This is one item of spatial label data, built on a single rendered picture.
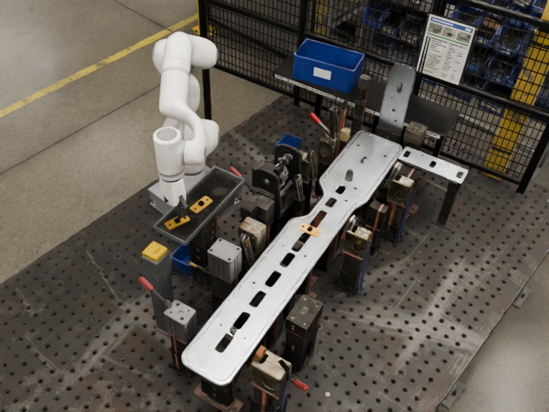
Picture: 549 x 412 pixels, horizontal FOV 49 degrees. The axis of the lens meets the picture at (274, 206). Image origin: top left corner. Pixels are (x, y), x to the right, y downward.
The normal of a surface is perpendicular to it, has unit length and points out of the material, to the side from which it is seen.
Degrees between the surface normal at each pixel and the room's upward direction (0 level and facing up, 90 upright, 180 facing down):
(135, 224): 0
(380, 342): 0
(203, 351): 0
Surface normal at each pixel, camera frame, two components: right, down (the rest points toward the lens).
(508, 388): 0.04, -0.69
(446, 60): -0.51, 0.61
